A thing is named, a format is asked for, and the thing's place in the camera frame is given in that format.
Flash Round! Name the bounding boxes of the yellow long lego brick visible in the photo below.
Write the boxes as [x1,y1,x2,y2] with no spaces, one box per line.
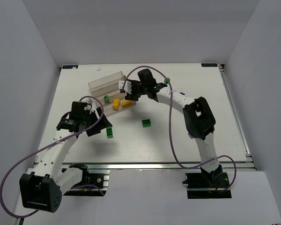
[121,100,134,108]

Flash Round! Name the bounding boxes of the yellow patterned lego brick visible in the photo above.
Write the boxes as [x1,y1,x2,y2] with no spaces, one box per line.
[112,98,121,110]

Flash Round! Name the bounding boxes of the green small lego brick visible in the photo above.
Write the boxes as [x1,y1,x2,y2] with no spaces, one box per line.
[104,95,110,104]

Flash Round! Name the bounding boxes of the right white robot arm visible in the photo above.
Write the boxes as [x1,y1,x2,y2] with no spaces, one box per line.
[118,66,222,181]

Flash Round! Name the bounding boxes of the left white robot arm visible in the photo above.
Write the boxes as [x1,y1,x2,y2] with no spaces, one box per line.
[19,101,112,213]

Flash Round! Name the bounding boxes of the clear tiered plastic organizer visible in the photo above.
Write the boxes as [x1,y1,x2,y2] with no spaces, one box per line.
[88,71,136,116]

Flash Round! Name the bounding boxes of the small green lego cube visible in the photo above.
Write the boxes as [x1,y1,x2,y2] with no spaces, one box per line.
[164,77,170,84]

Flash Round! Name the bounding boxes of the blue label sticker left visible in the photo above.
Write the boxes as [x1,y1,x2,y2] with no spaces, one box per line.
[62,65,78,69]

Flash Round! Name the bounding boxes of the blue label sticker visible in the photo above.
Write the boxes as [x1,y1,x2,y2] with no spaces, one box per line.
[62,65,78,69]
[201,63,218,67]

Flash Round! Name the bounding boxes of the blue label sticker right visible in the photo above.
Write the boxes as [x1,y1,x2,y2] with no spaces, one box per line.
[201,63,218,67]

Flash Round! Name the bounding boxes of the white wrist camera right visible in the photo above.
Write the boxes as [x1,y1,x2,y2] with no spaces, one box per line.
[118,81,132,94]

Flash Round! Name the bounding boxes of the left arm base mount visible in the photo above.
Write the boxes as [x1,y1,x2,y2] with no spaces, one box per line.
[61,164,109,197]

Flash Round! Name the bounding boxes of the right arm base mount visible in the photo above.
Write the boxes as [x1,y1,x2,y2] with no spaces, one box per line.
[182,172,232,199]

